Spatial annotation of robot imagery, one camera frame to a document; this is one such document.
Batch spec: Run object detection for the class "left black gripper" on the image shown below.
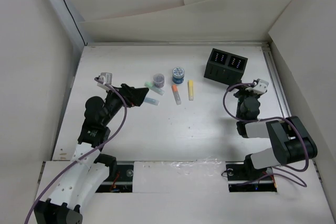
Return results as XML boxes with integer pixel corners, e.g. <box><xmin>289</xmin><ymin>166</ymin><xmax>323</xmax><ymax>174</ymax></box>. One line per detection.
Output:
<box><xmin>101</xmin><ymin>83</ymin><xmax>148</xmax><ymax>126</ymax></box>

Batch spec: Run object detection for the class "clear jar of paper clips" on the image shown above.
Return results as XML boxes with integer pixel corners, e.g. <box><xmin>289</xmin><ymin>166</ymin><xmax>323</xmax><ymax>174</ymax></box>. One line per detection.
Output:
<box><xmin>153</xmin><ymin>73</ymin><xmax>165</xmax><ymax>88</ymax></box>

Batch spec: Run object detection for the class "blue lidded round jar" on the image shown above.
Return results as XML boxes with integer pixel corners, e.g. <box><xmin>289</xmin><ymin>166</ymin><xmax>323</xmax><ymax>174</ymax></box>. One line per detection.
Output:
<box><xmin>172</xmin><ymin>67</ymin><xmax>185</xmax><ymax>84</ymax></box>

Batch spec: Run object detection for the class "yellow highlighter pen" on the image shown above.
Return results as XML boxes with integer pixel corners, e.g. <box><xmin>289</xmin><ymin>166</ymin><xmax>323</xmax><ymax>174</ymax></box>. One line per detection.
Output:
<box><xmin>188</xmin><ymin>80</ymin><xmax>194</xmax><ymax>101</ymax></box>

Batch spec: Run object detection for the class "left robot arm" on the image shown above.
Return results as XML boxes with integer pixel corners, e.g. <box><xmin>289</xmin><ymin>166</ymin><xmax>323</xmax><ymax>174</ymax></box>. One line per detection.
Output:
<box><xmin>33</xmin><ymin>83</ymin><xmax>149</xmax><ymax>223</ymax></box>

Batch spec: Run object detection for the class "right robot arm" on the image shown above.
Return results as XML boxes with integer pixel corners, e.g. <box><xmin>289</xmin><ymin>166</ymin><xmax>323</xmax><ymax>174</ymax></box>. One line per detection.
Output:
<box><xmin>234</xmin><ymin>85</ymin><xmax>318</xmax><ymax>180</ymax></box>

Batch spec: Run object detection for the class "blue highlighter pen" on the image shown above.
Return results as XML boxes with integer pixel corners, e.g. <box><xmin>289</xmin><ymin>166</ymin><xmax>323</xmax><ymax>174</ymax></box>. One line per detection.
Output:
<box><xmin>144</xmin><ymin>97</ymin><xmax>159</xmax><ymax>105</ymax></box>

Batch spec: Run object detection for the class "green highlighter pen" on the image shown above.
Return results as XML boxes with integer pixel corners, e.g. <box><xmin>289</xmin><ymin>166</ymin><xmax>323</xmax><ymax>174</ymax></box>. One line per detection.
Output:
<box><xmin>144</xmin><ymin>81</ymin><xmax>164</xmax><ymax>95</ymax></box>

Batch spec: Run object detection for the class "black two-compartment organizer box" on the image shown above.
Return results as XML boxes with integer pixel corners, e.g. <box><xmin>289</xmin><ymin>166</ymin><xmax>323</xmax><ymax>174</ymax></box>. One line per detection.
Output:
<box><xmin>204</xmin><ymin>48</ymin><xmax>248</xmax><ymax>86</ymax></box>

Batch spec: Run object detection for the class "orange highlighter pen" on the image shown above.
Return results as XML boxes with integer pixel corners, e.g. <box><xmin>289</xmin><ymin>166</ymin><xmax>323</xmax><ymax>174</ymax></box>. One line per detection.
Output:
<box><xmin>172</xmin><ymin>84</ymin><xmax>182</xmax><ymax>105</ymax></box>

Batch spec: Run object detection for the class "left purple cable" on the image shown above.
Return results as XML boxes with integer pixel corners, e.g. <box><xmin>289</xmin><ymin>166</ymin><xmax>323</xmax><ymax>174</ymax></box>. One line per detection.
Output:
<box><xmin>24</xmin><ymin>77</ymin><xmax>129</xmax><ymax>224</ymax></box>

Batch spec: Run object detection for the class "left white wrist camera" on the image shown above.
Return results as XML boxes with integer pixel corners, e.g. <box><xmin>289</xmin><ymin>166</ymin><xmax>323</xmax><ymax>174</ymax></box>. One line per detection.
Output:
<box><xmin>95</xmin><ymin>72</ymin><xmax>112</xmax><ymax>89</ymax></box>

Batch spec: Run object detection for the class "aluminium rail right side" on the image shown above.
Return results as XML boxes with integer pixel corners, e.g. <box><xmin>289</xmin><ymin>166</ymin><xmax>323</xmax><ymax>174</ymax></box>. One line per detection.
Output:
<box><xmin>261</xmin><ymin>42</ymin><xmax>291</xmax><ymax>118</ymax></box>

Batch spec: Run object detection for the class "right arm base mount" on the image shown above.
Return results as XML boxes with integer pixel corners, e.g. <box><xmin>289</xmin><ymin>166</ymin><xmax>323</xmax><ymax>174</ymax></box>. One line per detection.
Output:
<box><xmin>221</xmin><ymin>162</ymin><xmax>277</xmax><ymax>193</ymax></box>

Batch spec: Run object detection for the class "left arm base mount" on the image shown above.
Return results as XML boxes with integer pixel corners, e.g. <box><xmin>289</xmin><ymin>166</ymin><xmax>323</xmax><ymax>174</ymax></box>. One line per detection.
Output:
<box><xmin>96</xmin><ymin>163</ymin><xmax>134</xmax><ymax>193</ymax></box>

